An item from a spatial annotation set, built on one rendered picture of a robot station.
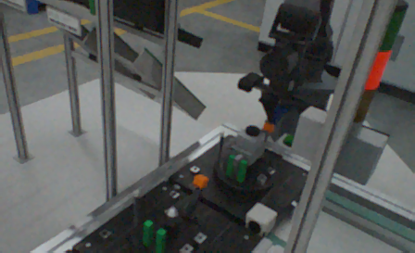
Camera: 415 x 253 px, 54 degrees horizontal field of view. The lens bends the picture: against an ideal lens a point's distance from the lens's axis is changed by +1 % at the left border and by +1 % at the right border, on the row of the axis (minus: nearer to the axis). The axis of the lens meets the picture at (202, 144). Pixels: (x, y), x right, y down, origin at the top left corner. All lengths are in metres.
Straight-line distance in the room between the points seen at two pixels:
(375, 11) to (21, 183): 0.84
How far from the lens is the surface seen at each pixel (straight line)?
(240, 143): 0.84
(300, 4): 0.82
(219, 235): 0.77
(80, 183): 1.04
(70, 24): 0.76
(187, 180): 0.87
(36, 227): 0.95
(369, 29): 0.53
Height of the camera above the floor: 1.53
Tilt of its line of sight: 34 degrees down
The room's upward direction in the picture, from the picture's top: 7 degrees clockwise
